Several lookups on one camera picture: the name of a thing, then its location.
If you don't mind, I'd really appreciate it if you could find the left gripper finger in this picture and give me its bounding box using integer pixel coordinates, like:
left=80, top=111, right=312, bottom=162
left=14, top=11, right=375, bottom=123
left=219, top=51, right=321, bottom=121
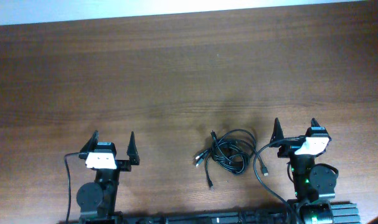
left=80, top=130, right=99, bottom=154
left=126, top=131, right=140, bottom=166

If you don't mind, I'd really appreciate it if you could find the thick black usb cable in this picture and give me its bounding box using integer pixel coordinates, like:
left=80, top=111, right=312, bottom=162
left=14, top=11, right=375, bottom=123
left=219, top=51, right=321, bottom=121
left=193, top=128, right=269, bottom=177

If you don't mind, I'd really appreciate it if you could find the thin black usb cable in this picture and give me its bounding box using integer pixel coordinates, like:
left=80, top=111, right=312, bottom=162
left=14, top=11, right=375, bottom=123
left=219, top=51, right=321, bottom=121
left=204, top=130, right=236, bottom=191

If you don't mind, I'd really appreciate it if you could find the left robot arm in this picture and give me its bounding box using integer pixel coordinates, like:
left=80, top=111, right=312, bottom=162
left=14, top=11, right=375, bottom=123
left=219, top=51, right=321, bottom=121
left=76, top=131, right=140, bottom=223

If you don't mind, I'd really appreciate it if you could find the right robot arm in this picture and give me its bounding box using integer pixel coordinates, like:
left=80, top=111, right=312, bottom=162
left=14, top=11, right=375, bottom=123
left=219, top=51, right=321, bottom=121
left=270, top=118, right=339, bottom=223

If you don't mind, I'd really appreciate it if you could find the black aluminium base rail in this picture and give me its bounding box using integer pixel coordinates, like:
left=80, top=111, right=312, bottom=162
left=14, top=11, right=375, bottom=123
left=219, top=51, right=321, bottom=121
left=69, top=203, right=361, bottom=224

